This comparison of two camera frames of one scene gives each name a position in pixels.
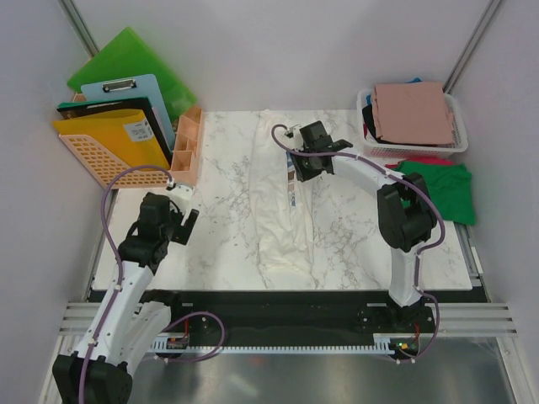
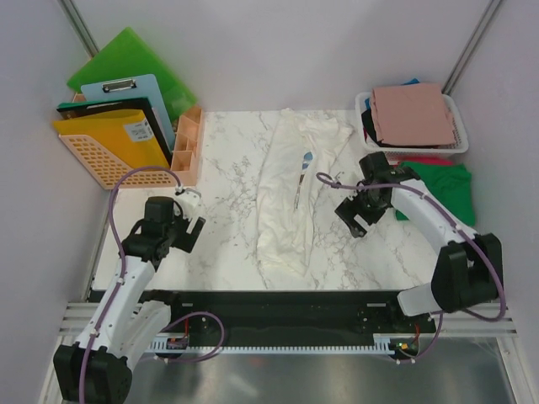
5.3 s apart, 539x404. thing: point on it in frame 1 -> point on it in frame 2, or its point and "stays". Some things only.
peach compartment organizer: [184, 162] stays
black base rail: [302, 313] stays
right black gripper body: [305, 166] -> [364, 204]
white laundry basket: [381, 149] stays
